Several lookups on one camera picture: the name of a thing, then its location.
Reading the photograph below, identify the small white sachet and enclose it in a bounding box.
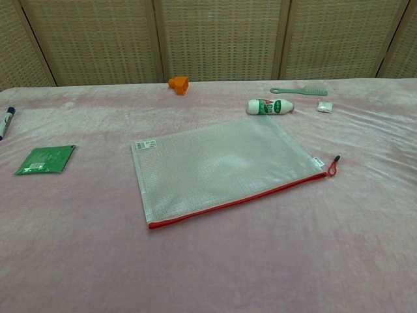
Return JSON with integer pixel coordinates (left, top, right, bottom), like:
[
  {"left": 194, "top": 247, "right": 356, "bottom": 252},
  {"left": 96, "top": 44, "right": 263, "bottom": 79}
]
[{"left": 315, "top": 100, "right": 334, "bottom": 115}]

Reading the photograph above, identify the silver mesh zipper pouch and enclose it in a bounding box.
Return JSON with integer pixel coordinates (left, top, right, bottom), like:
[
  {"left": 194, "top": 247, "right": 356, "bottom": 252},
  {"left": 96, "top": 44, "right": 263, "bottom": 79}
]
[{"left": 130, "top": 114, "right": 341, "bottom": 231}]

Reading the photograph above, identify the green foil packet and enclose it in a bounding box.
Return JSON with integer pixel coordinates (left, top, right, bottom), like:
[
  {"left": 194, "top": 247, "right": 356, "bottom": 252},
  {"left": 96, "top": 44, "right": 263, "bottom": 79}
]
[{"left": 14, "top": 145, "right": 78, "bottom": 176}]

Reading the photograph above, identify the white green small bottle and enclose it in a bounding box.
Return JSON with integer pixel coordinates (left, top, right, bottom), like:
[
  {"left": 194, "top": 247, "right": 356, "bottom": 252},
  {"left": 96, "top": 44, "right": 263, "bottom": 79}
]
[{"left": 246, "top": 98, "right": 296, "bottom": 116}]

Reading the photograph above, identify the woven bamboo folding screen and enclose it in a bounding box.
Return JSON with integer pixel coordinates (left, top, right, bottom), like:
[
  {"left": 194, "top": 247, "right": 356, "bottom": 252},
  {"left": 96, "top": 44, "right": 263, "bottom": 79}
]
[{"left": 0, "top": 0, "right": 417, "bottom": 93}]

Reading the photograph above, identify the green plastic comb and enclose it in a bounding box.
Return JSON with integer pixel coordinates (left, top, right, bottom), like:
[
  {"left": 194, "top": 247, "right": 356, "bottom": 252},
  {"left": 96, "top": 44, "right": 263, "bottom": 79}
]
[{"left": 270, "top": 85, "right": 329, "bottom": 97}]

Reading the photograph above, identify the blue white marker pen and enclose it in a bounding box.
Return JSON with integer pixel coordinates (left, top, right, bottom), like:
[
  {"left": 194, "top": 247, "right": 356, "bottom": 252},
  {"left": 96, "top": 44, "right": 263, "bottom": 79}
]
[{"left": 0, "top": 106, "right": 18, "bottom": 142}]

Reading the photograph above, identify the orange plastic block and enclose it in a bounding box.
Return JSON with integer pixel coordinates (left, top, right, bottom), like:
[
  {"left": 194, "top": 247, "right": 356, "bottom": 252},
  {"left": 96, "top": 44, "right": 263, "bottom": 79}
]
[{"left": 167, "top": 76, "right": 190, "bottom": 97}]

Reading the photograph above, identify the pink tablecloth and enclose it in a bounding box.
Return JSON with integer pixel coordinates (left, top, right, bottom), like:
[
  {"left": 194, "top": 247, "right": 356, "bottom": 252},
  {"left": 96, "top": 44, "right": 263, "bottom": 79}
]
[{"left": 0, "top": 77, "right": 417, "bottom": 313}]

